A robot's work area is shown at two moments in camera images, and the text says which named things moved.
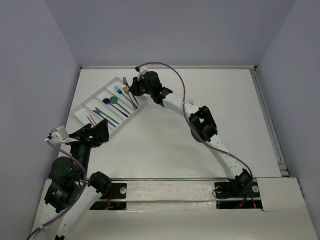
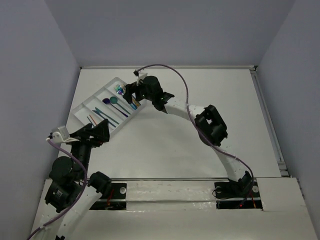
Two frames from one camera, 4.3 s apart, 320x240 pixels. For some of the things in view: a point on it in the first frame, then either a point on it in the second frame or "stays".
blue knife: (109, 122) stays
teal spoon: (114, 100) stays
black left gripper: (88, 137) stays
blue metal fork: (119, 91) to (133, 106)
